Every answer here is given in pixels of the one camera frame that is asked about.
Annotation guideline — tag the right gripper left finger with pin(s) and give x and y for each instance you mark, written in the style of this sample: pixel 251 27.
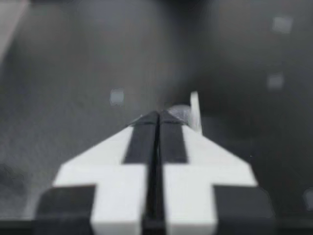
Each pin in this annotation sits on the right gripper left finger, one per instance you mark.
pixel 115 171

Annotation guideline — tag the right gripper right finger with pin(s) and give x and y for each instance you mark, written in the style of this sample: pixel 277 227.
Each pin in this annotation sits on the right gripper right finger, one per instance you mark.
pixel 195 171

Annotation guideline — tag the clear plastic cup with lid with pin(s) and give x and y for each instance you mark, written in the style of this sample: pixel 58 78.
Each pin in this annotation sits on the clear plastic cup with lid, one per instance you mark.
pixel 180 113

